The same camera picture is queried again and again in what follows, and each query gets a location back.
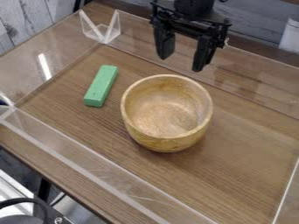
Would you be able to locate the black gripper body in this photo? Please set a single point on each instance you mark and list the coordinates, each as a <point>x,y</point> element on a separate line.
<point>196,18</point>

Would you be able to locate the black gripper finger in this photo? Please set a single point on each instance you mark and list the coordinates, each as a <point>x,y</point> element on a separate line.
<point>204,53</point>
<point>165,39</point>

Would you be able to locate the green rectangular block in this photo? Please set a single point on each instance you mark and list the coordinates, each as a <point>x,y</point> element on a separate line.
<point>101,86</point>

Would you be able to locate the brown wooden bowl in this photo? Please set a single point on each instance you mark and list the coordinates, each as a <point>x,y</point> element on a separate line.
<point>167,111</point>

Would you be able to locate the white cylinder object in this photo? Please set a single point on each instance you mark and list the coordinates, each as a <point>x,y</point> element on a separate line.
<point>290,38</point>

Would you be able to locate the clear acrylic tray walls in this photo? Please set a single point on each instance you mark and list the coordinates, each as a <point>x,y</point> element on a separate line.
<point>236,178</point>

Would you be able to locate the black table leg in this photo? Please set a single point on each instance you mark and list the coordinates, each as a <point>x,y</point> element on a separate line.
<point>45,189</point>

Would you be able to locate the black bracket with screw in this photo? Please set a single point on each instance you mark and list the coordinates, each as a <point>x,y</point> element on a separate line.
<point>55,216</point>

